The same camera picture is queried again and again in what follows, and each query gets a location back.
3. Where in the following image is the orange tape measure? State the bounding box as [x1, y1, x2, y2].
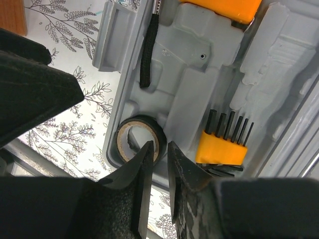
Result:
[140, 0, 261, 89]

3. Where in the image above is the grey plastic tool case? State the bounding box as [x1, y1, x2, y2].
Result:
[93, 0, 319, 178]

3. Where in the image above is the orange wooden divided tray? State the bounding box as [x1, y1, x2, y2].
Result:
[0, 0, 27, 36]

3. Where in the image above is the aluminium front rail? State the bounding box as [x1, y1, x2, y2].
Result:
[2, 139, 72, 178]

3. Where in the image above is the screwdriver bit set holder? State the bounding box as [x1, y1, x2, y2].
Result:
[195, 109, 254, 178]

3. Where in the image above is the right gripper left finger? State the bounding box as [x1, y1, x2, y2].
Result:
[0, 141, 154, 239]

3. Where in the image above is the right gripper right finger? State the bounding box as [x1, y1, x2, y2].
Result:
[167, 142, 319, 239]

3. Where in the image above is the small black tape roll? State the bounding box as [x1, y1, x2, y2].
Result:
[114, 115, 167, 164]

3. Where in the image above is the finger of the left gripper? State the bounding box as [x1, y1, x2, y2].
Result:
[0, 29, 84, 147]

